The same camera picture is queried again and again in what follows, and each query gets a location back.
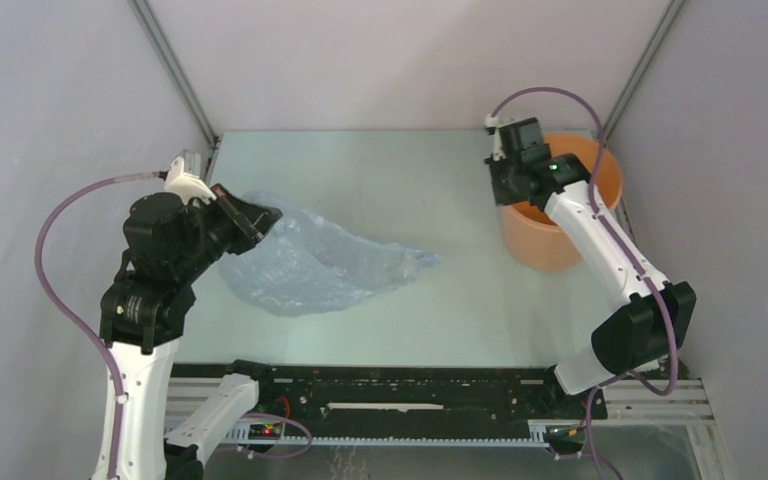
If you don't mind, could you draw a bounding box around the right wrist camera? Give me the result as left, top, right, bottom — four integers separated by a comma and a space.
484, 113, 514, 161

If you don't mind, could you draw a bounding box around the left aluminium frame post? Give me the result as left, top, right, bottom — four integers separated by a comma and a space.
127, 0, 220, 169

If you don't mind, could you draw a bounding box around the circuit board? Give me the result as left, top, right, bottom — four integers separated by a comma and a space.
247, 423, 284, 441
543, 425, 587, 443

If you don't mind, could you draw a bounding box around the right aluminium frame post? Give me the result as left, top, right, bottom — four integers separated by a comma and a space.
604, 0, 688, 138

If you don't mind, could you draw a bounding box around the left circuit board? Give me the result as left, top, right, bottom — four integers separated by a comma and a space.
247, 423, 284, 441

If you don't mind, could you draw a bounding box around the orange trash bin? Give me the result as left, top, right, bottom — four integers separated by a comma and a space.
497, 131, 624, 272

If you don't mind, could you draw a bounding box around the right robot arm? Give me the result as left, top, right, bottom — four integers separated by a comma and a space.
485, 114, 697, 418

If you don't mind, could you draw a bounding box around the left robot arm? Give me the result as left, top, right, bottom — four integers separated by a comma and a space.
97, 184, 283, 479

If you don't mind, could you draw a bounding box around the aluminium frame post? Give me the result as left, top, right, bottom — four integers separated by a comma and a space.
127, 0, 220, 169
604, 0, 688, 138

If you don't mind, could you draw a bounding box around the right circuit board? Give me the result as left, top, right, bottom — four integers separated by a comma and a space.
543, 425, 587, 443

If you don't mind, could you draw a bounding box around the white slotted cable duct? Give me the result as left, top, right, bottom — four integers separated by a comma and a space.
220, 422, 549, 448

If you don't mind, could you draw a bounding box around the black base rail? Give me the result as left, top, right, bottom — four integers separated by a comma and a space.
166, 360, 607, 439

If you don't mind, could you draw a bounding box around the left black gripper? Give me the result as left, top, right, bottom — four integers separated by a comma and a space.
176, 180, 283, 277

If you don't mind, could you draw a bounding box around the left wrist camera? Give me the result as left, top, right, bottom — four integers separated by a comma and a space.
163, 150, 217, 205

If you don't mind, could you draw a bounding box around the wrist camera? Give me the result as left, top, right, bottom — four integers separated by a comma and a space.
484, 113, 514, 161
163, 150, 217, 205

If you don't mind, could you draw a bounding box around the blue plastic trash bag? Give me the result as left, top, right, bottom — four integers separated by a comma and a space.
216, 191, 441, 318

